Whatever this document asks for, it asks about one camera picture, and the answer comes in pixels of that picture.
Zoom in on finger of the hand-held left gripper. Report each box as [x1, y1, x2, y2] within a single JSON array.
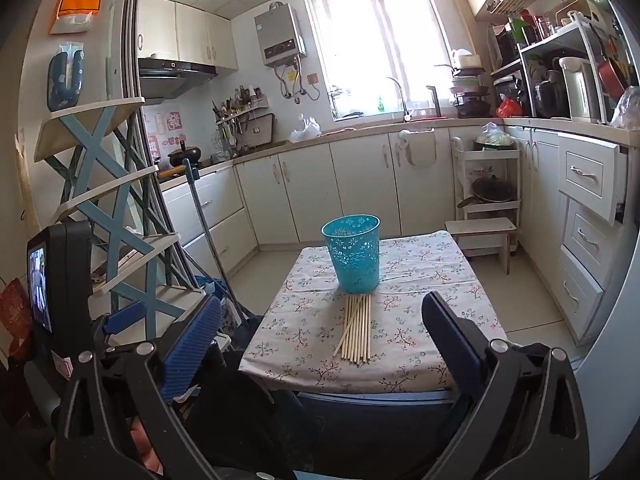
[[92, 302, 151, 348]]

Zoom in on pile of wooden chopsticks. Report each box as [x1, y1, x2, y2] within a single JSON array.
[[334, 294, 373, 365]]

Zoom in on white electric water boiler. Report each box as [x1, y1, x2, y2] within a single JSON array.
[[558, 56, 602, 122]]

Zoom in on open white drawer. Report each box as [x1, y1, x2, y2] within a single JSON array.
[[556, 132, 627, 226]]

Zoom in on floral tablecloth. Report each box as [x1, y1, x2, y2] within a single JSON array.
[[239, 230, 508, 395]]

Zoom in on stack of pots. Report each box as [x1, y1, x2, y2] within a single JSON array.
[[448, 49, 492, 118]]

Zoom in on black range hood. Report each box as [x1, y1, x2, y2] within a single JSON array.
[[137, 57, 218, 103]]

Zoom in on blue printed bag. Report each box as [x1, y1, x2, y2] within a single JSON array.
[[192, 274, 233, 306]]

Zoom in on dark wok on trolley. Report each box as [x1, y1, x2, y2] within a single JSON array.
[[456, 176, 516, 209]]

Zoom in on bag of vegetables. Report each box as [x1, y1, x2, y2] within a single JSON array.
[[472, 122, 516, 151]]

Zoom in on white countertop storage rack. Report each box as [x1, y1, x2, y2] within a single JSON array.
[[517, 20, 616, 121]]

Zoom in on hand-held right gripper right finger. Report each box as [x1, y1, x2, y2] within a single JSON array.
[[420, 290, 593, 480]]

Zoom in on clear plastic bag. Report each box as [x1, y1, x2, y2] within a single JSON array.
[[610, 85, 640, 131]]

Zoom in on teal plastic perforated basket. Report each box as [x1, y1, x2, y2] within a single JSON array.
[[321, 214, 382, 295]]

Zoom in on sliding door frame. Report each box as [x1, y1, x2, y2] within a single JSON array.
[[117, 0, 201, 291]]

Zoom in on wall utensil rack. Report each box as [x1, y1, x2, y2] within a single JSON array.
[[211, 86, 271, 157]]

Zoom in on black lidded wok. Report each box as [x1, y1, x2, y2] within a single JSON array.
[[157, 142, 202, 178]]

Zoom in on red wall decal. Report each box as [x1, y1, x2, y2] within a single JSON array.
[[152, 111, 187, 156]]

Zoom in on white upper wall cabinets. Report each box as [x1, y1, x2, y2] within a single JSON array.
[[137, 0, 238, 71]]

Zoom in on grey wall water heater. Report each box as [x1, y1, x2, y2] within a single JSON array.
[[254, 2, 307, 67]]

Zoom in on white kitchen trolley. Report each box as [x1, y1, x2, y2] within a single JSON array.
[[451, 135, 521, 221]]

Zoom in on white wire basket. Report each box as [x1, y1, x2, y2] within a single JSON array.
[[487, 0, 531, 16]]

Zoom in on kitchen window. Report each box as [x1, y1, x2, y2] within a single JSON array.
[[305, 0, 453, 121]]

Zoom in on blue and white folding shelf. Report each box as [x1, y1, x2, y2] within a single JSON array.
[[34, 97, 211, 321]]

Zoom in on blue-handled mop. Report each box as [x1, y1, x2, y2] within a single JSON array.
[[181, 158, 251, 328]]

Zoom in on blue hanging slippers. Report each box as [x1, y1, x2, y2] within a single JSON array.
[[46, 42, 86, 112]]

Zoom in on white hanging cutting board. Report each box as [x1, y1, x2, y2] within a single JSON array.
[[398, 129, 437, 167]]

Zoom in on white plastic bag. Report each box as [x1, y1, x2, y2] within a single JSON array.
[[289, 114, 322, 143]]

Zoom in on chrome sink faucet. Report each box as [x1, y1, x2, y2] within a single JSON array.
[[386, 76, 413, 122]]

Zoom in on white step stool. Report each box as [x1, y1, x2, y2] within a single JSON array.
[[445, 217, 517, 275]]

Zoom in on white lower kitchen cabinets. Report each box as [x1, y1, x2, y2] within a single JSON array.
[[160, 117, 626, 346]]

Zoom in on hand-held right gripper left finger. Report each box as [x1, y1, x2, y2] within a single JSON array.
[[52, 295, 296, 480]]

